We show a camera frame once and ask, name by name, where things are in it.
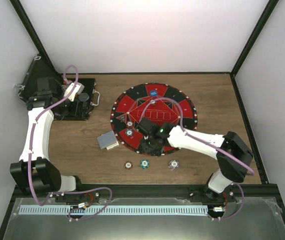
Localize blue green chips seat two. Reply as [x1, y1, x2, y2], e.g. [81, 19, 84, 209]
[125, 128, 134, 137]

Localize blue green chip stack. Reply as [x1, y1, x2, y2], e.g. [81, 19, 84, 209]
[140, 159, 150, 169]

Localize purple white chip stack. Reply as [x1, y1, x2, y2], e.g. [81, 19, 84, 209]
[168, 159, 179, 171]

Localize orange black chip stack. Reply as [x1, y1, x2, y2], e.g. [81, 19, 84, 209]
[124, 161, 133, 170]

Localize blue small blind button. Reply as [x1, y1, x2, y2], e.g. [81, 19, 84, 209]
[149, 89, 158, 97]

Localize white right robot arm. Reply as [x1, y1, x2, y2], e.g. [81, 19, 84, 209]
[137, 118, 255, 202]

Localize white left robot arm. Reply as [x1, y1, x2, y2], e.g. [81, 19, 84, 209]
[9, 77, 85, 202]

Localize chips inside case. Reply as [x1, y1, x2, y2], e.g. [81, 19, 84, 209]
[61, 78, 73, 91]

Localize round red black poker mat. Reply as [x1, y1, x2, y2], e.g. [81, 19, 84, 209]
[110, 83, 198, 156]

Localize black poker chip case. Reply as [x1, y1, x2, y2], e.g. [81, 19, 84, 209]
[15, 54, 97, 121]

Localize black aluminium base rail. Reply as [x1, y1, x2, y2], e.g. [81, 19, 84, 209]
[11, 184, 282, 205]

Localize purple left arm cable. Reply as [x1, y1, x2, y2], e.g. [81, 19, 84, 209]
[27, 65, 113, 222]

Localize light blue slotted cable duct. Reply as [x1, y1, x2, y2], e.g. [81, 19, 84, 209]
[18, 205, 208, 216]

